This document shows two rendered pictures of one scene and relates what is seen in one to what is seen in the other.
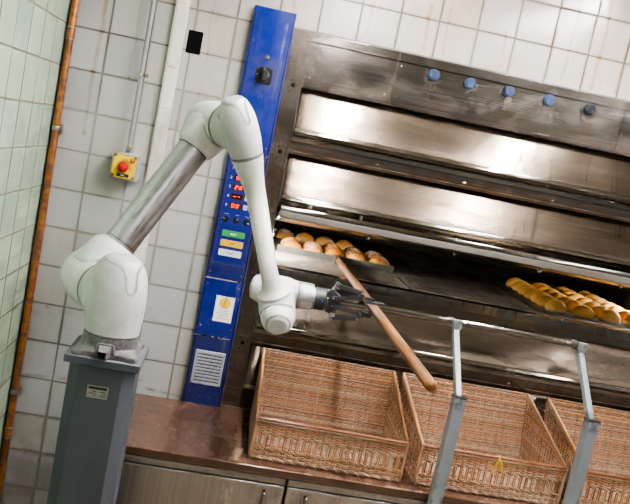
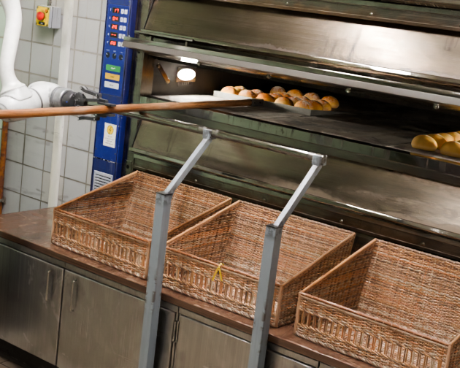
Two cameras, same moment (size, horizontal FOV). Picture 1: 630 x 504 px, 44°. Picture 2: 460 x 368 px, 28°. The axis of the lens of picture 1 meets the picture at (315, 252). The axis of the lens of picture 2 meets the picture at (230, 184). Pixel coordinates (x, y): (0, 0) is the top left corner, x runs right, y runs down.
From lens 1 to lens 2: 2.93 m
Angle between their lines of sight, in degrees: 42
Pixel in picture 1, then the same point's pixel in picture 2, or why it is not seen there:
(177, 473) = (4, 247)
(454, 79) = not seen: outside the picture
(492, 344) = (323, 176)
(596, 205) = (418, 14)
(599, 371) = (434, 213)
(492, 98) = not seen: outside the picture
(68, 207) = (24, 54)
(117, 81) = not seen: outside the picture
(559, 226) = (382, 41)
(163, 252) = (77, 87)
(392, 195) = (228, 23)
